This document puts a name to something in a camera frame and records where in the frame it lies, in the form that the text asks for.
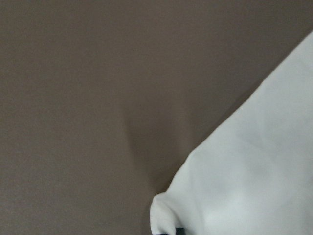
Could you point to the cream long-sleeve cat shirt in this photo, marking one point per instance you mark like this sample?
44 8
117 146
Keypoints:
254 174

